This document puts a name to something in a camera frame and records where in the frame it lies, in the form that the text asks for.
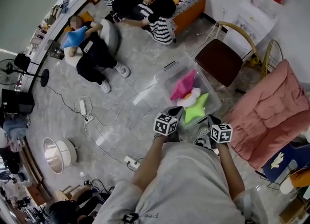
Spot brown seat wooden chair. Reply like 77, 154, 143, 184
195, 21, 258, 88

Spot blue grey mottled cloth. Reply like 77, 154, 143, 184
2, 114, 31, 138

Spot black standing fan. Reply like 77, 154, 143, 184
0, 53, 50, 88

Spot green star plush pillow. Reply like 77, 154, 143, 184
184, 93, 210, 125

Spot clear plastic storage bin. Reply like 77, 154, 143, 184
155, 50, 222, 129

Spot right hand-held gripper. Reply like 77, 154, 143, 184
207, 114, 233, 150

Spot pink padded armchair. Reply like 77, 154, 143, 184
224, 59, 310, 170

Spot pink star plush pillow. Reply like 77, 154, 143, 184
170, 69, 197, 102

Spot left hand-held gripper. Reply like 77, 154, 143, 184
154, 105, 185, 136

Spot orange pillow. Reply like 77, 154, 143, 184
63, 11, 95, 34

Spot navy blue chair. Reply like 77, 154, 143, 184
255, 142, 310, 185

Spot blue star plush pillow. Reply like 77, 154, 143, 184
62, 26, 88, 49

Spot person's right forearm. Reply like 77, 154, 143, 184
215, 143, 246, 201

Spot black cable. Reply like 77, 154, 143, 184
127, 157, 145, 172
46, 84, 83, 116

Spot person's right white shoe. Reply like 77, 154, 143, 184
193, 128, 211, 148

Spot white smartphone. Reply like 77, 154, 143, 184
83, 40, 94, 54

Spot person's grey shirt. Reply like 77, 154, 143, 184
93, 142, 269, 224

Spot light wooden stool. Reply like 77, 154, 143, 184
54, 184, 81, 202

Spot black cabinet box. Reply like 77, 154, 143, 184
1, 89, 35, 115

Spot white cable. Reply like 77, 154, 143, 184
93, 21, 218, 126
83, 122, 126, 165

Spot black mesh bin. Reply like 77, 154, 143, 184
45, 39, 65, 60

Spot orange white gold-frame chair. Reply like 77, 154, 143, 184
267, 167, 310, 194

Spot person's black trousers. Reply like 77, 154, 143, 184
166, 131, 182, 144

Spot shelf of small goods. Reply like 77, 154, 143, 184
29, 0, 71, 57

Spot person's left forearm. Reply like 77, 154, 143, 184
132, 133, 168, 192

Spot fried egg plush pillow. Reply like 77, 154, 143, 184
176, 87, 202, 108

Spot striped fringed blanket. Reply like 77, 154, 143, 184
100, 0, 206, 45

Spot grey beanbag seat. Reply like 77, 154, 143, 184
64, 18, 120, 68

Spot orange sofa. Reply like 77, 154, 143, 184
93, 0, 208, 36

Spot white hand-shaped plush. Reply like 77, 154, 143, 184
270, 152, 284, 170

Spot white water dispenser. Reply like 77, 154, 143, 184
224, 0, 279, 58

